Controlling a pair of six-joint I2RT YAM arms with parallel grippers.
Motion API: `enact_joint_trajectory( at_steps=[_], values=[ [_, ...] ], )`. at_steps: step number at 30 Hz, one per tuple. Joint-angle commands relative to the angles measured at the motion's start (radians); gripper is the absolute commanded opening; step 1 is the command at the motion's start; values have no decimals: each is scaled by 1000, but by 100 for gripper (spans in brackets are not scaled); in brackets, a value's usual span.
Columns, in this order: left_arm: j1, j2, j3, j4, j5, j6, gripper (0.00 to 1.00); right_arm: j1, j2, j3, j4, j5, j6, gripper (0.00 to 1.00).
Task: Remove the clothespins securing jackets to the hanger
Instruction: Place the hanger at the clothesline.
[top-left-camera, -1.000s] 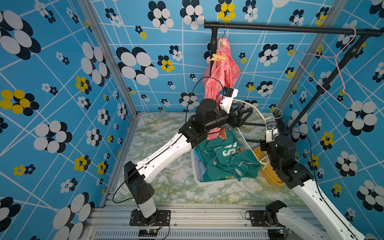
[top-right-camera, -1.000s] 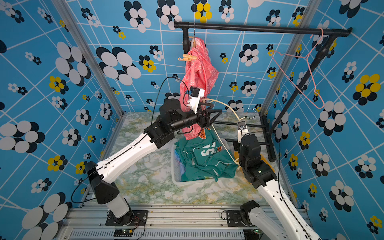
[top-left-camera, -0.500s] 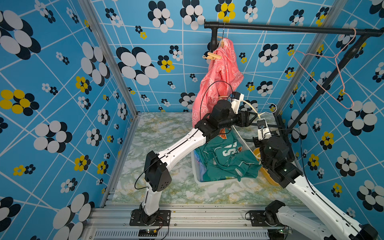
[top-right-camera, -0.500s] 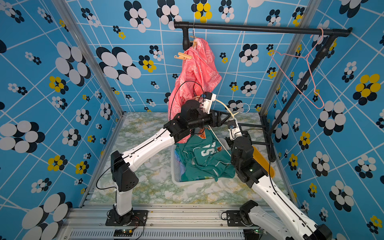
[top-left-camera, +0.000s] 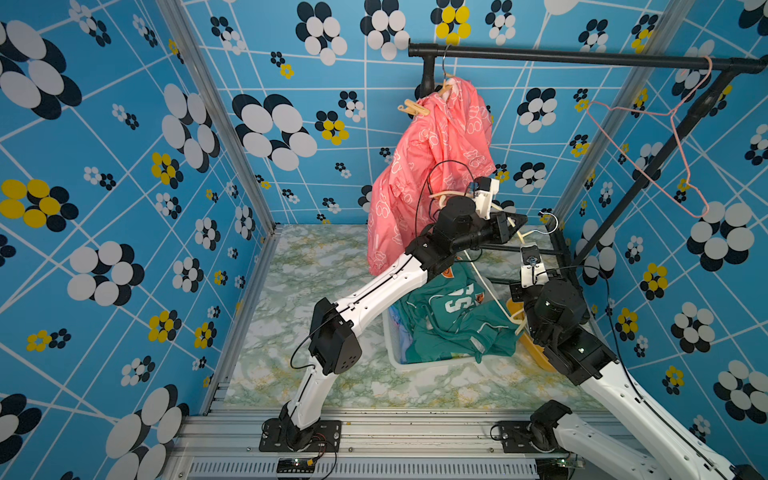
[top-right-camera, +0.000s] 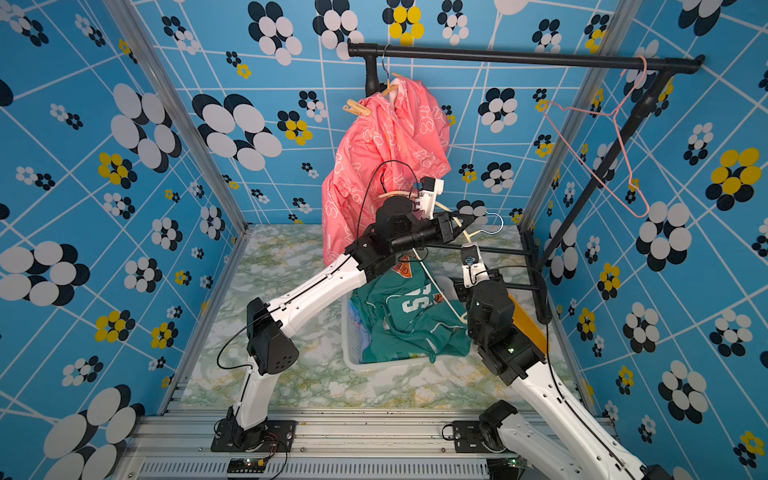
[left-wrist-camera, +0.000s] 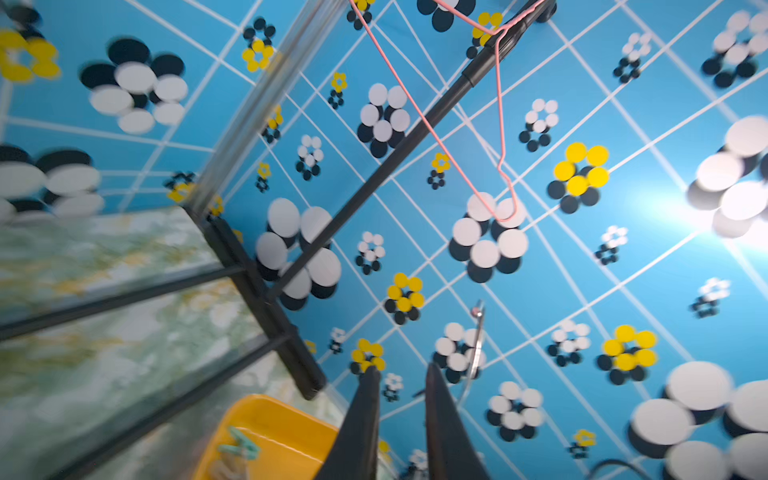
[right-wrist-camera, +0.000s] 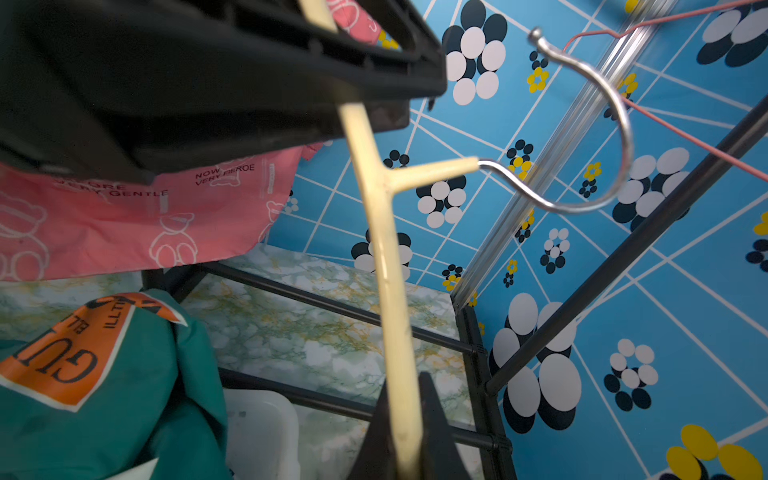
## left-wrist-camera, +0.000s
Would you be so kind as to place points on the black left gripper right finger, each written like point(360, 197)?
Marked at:
point(450, 452)

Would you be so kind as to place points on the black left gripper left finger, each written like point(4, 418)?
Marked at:
point(354, 454)

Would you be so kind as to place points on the mint green clothespin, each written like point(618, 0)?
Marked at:
point(242, 446)

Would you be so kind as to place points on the white hanger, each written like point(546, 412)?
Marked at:
point(478, 314)

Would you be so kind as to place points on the yellow plastic tray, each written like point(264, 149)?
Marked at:
point(293, 444)

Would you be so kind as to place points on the black clothes rack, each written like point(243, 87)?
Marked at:
point(281, 335)

